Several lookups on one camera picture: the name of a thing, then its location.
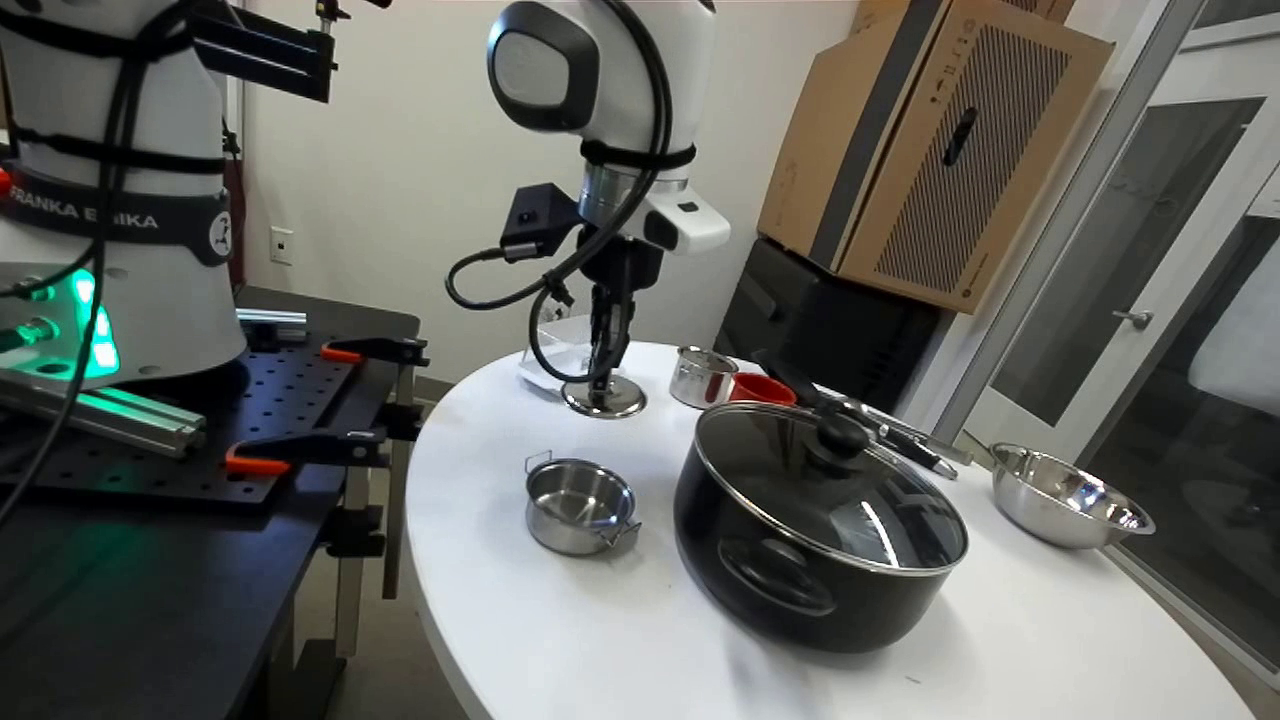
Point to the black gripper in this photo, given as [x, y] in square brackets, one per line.
[621, 267]

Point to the small round steel lid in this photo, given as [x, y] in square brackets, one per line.
[594, 403]

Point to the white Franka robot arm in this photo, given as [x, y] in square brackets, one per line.
[612, 66]

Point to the glass lid with black knob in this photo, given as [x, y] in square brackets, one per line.
[803, 465]

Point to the large black cooking pot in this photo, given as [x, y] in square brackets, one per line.
[774, 575]

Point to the steel mug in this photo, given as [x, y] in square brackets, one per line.
[698, 380]

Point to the red cup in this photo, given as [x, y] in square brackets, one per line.
[760, 390]

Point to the black equipment case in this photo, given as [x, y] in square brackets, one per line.
[815, 326]

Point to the cardboard box with dark stripe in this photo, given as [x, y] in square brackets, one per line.
[933, 162]

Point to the steel bowl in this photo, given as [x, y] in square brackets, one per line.
[1067, 507]

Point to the white framed glass door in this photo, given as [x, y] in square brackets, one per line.
[1135, 242]

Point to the black perforated robot table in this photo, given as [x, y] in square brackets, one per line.
[133, 585]

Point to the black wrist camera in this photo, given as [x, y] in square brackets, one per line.
[538, 223]

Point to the white wall outlet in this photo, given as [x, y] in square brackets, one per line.
[283, 244]

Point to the aluminium rail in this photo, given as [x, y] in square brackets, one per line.
[94, 407]

